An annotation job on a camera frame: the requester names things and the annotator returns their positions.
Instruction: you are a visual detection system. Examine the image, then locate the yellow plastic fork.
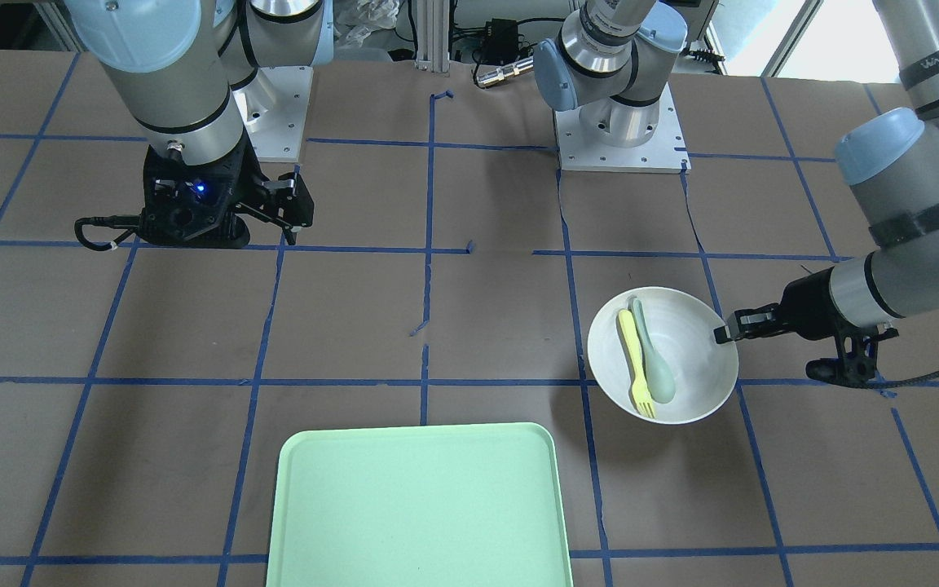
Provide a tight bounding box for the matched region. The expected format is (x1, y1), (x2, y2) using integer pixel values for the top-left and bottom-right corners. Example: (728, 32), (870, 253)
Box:
(616, 309), (656, 419)

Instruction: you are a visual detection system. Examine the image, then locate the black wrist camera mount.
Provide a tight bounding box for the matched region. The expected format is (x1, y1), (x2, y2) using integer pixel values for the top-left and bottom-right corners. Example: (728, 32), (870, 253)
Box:
(805, 322), (899, 390)

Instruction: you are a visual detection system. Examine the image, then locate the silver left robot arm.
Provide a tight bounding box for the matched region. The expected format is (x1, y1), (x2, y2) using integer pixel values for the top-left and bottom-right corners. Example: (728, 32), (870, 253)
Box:
(714, 1), (939, 343)

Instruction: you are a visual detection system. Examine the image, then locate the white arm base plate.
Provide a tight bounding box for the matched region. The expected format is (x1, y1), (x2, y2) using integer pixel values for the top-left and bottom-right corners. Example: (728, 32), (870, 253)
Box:
(231, 66), (315, 164)
(553, 85), (692, 174)

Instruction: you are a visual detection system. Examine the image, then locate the pale green plastic spoon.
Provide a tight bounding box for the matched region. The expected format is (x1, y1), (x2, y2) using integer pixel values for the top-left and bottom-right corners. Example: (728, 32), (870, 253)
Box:
(629, 297), (676, 404)

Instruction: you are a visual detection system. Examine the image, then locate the light green plastic tray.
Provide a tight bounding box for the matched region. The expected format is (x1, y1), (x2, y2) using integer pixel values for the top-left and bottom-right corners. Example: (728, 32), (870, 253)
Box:
(266, 422), (574, 586)

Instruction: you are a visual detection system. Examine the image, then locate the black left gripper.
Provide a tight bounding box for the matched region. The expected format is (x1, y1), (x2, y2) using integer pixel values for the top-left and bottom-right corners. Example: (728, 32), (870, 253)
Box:
(714, 268), (844, 345)

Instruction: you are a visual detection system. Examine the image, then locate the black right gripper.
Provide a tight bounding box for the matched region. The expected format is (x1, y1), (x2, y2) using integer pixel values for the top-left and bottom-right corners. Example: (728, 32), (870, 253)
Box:
(140, 136), (315, 249)

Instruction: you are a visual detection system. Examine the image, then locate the white ceramic bowl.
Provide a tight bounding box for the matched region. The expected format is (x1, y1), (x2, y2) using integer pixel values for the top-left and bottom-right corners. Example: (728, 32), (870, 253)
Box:
(586, 286), (740, 425)

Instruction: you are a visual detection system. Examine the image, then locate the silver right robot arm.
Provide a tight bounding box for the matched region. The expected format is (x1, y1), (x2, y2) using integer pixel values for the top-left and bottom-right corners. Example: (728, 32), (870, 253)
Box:
(66, 1), (334, 252)

